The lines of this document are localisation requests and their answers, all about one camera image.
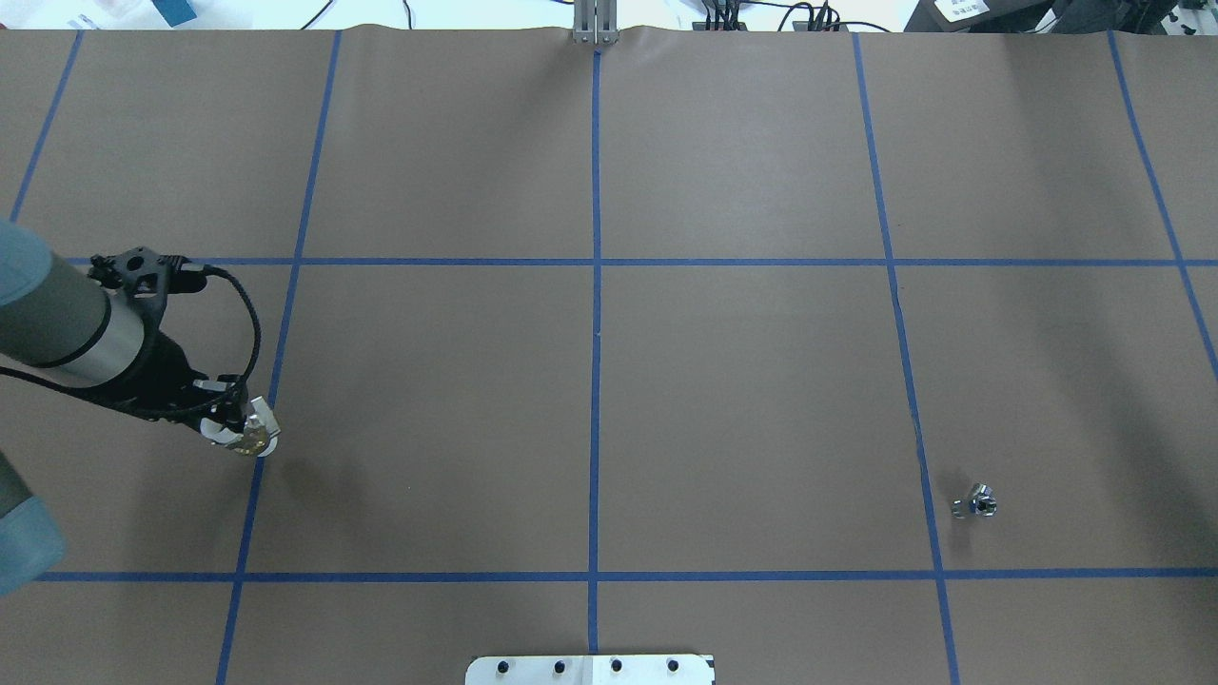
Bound small metal pipe fitting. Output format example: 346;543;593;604
950;481;999;519

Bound white brass PPR valve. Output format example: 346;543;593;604
229;396;280;457

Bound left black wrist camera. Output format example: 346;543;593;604
86;246;209;299

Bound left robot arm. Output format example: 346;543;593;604
1;221;280;457

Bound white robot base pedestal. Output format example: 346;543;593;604
464;655;717;684

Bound aluminium frame post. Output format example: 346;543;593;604
568;0;620;48

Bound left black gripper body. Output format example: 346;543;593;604
125;333;238;424

